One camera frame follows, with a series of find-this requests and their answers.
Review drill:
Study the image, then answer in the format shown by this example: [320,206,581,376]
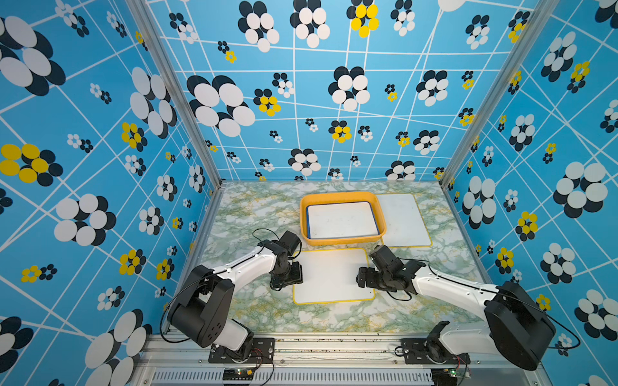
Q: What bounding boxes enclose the left controller circuit board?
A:
[222,368,254,383]

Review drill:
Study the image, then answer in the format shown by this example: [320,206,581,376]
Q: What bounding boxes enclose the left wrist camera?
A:
[279,231,303,260]

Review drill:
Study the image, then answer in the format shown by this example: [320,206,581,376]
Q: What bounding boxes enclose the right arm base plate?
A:
[394,339,471,367]

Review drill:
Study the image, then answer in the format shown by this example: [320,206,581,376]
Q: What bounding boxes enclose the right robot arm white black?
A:
[356,261,556,371]

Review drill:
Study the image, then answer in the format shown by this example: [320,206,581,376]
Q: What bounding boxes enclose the aluminium frame post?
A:
[440,0,559,192]
[126,0,222,192]

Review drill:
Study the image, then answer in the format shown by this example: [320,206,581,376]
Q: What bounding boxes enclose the right aluminium frame post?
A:
[440,0,559,192]

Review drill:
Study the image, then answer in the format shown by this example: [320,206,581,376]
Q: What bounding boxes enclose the blue framed whiteboard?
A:
[306,201,380,239]
[305,202,381,241]

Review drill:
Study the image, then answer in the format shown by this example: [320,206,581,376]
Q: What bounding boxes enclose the controller circuit board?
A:
[222,368,254,383]
[431,369,460,386]

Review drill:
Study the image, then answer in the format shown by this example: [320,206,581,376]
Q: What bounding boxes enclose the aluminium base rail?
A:
[130,334,551,385]

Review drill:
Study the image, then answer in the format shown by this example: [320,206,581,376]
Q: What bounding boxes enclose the left aluminium frame post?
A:
[126,0,222,192]

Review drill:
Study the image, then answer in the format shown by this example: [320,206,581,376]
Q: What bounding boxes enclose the right controller circuit board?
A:
[431,369,460,386]

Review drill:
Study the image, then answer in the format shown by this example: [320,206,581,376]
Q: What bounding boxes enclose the yellow plastic storage box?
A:
[299,191,386,246]

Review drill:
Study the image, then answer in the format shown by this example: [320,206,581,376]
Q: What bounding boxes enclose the yellow framed whiteboard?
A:
[293,248,376,306]
[378,194,432,248]

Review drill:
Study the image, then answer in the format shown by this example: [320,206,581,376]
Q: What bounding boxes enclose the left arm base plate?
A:
[209,335,275,364]

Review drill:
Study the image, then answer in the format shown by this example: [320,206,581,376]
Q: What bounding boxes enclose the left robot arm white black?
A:
[162,237,303,361]

